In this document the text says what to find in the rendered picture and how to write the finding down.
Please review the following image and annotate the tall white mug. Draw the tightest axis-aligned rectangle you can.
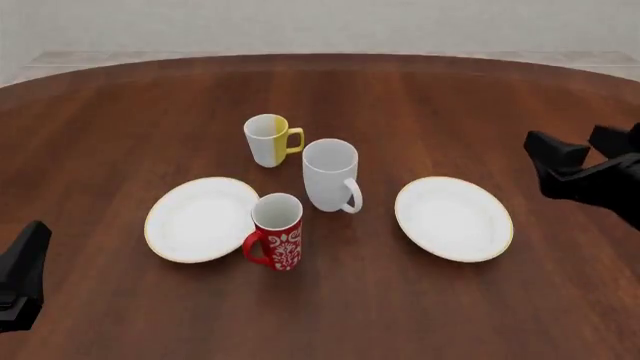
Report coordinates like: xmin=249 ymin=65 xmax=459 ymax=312
xmin=301 ymin=138 xmax=364 ymax=215

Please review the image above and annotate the white plate with gold rim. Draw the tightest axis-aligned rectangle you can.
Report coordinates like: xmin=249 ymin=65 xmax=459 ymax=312
xmin=143 ymin=176 xmax=262 ymax=264
xmin=394 ymin=175 xmax=515 ymax=264

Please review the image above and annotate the red patterned mug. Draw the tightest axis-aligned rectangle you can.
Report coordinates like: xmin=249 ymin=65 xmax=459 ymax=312
xmin=242 ymin=192 xmax=304 ymax=272

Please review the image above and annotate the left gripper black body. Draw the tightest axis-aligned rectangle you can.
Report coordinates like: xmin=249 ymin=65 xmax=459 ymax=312
xmin=0 ymin=280 xmax=45 ymax=334

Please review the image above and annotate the white and yellow mug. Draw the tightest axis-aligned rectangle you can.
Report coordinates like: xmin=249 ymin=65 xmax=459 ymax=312
xmin=243 ymin=113 xmax=306 ymax=169

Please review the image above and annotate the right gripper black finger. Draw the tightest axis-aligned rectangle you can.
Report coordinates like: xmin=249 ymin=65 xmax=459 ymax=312
xmin=588 ymin=122 xmax=640 ymax=162
xmin=524 ymin=129 xmax=589 ymax=173

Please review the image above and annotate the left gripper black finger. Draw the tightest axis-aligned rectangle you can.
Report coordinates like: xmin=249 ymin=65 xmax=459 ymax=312
xmin=0 ymin=220 xmax=53 ymax=300

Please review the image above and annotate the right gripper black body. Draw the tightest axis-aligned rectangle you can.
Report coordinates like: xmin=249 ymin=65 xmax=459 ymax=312
xmin=535 ymin=150 xmax=640 ymax=223

